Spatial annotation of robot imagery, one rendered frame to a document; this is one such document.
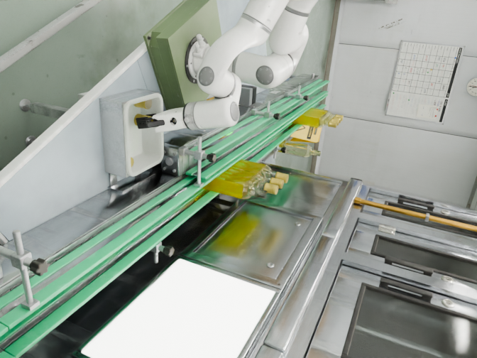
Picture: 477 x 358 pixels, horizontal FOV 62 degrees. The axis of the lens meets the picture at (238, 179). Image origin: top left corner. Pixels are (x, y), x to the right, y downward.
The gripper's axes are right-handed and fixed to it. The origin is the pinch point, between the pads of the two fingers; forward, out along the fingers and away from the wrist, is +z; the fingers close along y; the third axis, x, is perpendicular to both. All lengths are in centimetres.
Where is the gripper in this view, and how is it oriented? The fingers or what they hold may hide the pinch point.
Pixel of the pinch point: (147, 121)
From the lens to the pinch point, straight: 119.2
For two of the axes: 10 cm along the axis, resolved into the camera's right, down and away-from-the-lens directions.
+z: -8.9, 0.2, 4.5
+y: 4.2, -3.5, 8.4
